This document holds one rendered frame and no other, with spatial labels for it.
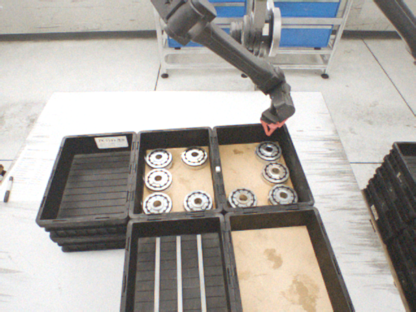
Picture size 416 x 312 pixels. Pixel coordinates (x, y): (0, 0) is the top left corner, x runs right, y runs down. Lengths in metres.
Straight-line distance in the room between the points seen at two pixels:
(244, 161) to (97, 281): 0.70
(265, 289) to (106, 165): 0.75
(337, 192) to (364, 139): 1.44
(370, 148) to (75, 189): 2.23
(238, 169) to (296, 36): 2.07
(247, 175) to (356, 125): 1.84
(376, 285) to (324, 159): 0.57
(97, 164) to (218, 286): 0.68
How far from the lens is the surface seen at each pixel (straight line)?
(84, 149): 1.31
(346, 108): 3.03
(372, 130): 2.89
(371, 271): 1.25
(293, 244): 1.04
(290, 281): 0.99
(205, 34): 0.75
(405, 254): 1.88
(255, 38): 1.35
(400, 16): 0.89
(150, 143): 1.24
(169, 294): 0.96
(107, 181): 1.21
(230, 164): 1.19
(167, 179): 1.11
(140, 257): 1.01
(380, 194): 2.01
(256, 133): 1.25
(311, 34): 3.09
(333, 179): 1.42
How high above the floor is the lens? 1.74
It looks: 49 degrees down
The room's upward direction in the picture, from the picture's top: 2 degrees counter-clockwise
